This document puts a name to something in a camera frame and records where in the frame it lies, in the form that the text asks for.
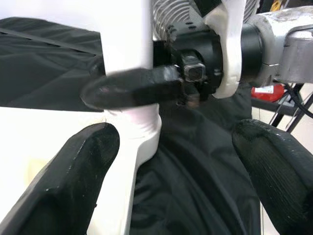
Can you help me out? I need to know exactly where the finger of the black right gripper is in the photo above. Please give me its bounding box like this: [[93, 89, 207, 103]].
[[153, 40, 172, 67], [80, 65, 183, 111]]

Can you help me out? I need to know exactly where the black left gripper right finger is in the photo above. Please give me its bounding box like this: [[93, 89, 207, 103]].
[[231, 119, 313, 235]]

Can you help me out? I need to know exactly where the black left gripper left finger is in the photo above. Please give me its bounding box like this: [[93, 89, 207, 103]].
[[0, 122, 120, 235]]

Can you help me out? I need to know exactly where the white plastic table leg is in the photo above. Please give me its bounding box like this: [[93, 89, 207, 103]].
[[100, 0, 162, 140]]

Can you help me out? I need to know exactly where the white plastic table top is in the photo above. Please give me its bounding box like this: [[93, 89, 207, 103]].
[[0, 105, 162, 235]]

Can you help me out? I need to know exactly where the white round fan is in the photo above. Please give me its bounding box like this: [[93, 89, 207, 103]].
[[151, 0, 259, 43]]

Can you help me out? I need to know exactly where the black low shelf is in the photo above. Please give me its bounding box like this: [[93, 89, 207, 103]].
[[250, 82, 313, 134]]

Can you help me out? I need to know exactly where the red cylindrical canister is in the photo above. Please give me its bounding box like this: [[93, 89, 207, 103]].
[[251, 84, 287, 101]]

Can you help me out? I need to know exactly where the black table cloth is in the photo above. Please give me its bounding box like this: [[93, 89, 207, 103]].
[[0, 16, 262, 235]]

